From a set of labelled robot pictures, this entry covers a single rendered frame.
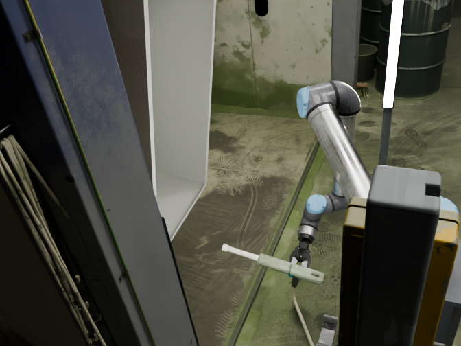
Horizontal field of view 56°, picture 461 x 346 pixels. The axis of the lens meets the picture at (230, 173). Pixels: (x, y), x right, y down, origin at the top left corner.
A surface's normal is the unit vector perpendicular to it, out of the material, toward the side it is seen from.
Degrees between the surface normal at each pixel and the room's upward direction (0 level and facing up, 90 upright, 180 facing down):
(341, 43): 90
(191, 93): 90
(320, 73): 90
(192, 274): 0
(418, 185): 0
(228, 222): 0
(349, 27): 90
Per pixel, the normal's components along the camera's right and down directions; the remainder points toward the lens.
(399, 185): -0.12, -0.81
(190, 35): -0.33, 0.58
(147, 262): 0.92, 0.13
